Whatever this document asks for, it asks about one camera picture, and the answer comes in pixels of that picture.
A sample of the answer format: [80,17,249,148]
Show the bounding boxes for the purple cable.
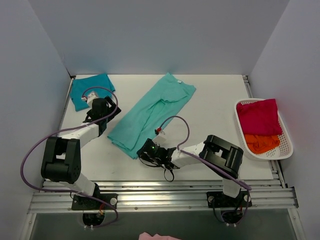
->
[19,86,119,229]
[154,115,253,225]

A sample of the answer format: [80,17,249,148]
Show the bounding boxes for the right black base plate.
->
[206,190,253,209]

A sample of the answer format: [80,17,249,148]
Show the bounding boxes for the aluminium rail frame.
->
[27,75,300,214]

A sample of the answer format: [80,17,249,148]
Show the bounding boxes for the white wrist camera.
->
[153,127,167,145]
[81,91,99,105]

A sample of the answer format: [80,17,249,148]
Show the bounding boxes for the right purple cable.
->
[154,115,253,225]

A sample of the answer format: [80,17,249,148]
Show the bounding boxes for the orange t-shirt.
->
[244,134,281,154]

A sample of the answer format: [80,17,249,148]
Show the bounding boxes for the pink cloth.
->
[138,232,180,240]

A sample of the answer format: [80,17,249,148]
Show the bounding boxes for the folded teal t-shirt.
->
[70,73,116,112]

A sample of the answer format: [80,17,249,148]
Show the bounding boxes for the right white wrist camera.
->
[153,127,167,145]

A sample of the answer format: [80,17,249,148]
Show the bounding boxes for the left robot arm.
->
[40,92,121,210]

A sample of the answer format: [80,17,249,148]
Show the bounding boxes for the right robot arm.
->
[137,133,243,207]

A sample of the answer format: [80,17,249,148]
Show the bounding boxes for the mint green t-shirt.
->
[107,73,196,159]

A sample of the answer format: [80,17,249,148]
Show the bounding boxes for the black thin cable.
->
[138,153,181,183]

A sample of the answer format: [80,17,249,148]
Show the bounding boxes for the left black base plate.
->
[71,193,118,211]

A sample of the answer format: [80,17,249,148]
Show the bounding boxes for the magenta t-shirt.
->
[236,99,283,136]

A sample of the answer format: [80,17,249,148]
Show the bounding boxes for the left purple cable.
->
[19,86,119,229]

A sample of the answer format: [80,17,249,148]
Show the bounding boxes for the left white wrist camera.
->
[81,91,99,105]

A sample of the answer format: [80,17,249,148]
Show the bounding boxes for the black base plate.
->
[71,193,118,211]
[206,190,253,209]

